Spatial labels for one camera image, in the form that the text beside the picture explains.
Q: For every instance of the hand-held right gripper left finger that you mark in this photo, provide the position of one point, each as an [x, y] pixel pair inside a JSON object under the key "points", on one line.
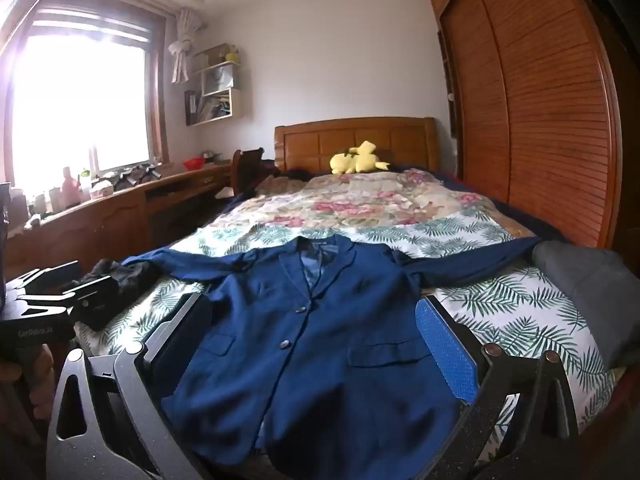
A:
{"points": [[182, 325]]}

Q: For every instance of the bright window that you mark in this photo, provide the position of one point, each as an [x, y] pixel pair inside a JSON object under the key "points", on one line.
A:
{"points": [[80, 105]]}

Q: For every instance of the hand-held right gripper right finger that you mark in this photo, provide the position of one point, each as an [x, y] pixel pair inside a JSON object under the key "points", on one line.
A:
{"points": [[445, 350]]}

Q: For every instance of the dark cloth pile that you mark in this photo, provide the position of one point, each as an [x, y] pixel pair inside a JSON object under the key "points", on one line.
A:
{"points": [[127, 280]]}

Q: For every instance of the small yellow shelf toy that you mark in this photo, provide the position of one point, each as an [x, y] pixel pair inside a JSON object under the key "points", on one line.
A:
{"points": [[231, 56]]}

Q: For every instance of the long wooden desk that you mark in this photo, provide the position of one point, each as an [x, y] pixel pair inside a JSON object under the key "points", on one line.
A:
{"points": [[115, 220]]}

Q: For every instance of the yellow plush toy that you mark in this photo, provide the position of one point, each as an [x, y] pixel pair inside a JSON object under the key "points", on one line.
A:
{"points": [[357, 160]]}

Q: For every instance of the grey folded cloth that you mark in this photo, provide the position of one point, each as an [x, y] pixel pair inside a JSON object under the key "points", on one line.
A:
{"points": [[585, 290]]}

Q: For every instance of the blue suit jacket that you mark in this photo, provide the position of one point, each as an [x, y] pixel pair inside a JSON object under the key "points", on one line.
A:
{"points": [[320, 360]]}

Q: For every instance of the green capped bottle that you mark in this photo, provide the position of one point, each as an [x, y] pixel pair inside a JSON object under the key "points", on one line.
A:
{"points": [[85, 185]]}

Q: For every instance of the wooden bed headboard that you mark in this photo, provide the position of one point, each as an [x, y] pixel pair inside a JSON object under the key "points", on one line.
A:
{"points": [[320, 145]]}

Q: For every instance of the leaf print bed sheet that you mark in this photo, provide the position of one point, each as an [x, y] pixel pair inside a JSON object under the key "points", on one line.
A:
{"points": [[505, 305]]}

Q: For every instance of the floral quilt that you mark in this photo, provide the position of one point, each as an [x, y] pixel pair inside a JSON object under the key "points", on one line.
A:
{"points": [[350, 205]]}

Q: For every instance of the dark wooden chair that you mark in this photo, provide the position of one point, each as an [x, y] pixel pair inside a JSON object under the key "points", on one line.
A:
{"points": [[247, 170]]}

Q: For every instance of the wooden slatted wardrobe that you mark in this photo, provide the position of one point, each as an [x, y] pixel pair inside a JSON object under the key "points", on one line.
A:
{"points": [[540, 100]]}

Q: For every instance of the white wall shelf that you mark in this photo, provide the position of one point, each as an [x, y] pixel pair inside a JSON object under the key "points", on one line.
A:
{"points": [[220, 95]]}

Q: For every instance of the pink bottle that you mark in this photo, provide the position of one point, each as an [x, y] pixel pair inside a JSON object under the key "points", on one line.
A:
{"points": [[70, 187]]}

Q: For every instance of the black clutter on desk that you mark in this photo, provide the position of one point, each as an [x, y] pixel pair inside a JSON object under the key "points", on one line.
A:
{"points": [[135, 176]]}

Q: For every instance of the red bowl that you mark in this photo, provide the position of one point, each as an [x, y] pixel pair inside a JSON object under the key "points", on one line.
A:
{"points": [[193, 163]]}

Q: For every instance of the tied white curtain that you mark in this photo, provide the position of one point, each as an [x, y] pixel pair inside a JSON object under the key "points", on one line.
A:
{"points": [[184, 45]]}

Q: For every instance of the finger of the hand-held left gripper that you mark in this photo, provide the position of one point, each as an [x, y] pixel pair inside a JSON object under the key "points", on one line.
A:
{"points": [[95, 302], [47, 277]]}

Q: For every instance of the person's left hand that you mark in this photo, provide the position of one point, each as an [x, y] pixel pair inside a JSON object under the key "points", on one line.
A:
{"points": [[35, 375]]}

